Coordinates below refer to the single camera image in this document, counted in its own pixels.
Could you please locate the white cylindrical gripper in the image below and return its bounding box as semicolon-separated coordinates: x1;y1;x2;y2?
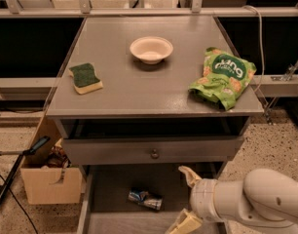
165;166;223;234

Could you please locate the blue silver redbull can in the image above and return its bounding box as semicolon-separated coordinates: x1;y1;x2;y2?
128;188;163;211

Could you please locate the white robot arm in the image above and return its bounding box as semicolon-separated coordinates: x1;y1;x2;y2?
166;166;298;234

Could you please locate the grey top drawer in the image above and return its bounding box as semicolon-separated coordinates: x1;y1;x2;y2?
55;116;251;166

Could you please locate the round metal drawer knob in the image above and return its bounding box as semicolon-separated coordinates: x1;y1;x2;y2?
151;149;160;159

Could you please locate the grey open middle drawer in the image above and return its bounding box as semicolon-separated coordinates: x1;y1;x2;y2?
76;162;232;234

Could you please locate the grey drawer cabinet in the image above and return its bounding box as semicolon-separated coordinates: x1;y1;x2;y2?
45;15;265;234

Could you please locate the green snack bag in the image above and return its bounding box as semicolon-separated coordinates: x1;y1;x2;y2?
189;47;256;110

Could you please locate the cardboard box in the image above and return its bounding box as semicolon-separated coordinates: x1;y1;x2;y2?
19;116;83;205

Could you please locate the white paper bowl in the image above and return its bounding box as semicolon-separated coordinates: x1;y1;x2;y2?
130;36;173;64

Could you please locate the green yellow sponge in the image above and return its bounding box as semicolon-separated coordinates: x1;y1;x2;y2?
68;63;103;95

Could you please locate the black tool with handle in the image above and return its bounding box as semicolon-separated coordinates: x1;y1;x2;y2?
0;136;50;206

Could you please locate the black floor cable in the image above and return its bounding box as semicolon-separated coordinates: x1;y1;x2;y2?
0;168;40;234

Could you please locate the white cable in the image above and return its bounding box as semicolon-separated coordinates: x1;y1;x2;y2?
242;5;266;95

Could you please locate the metal railing frame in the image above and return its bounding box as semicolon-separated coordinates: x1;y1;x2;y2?
0;0;298;20

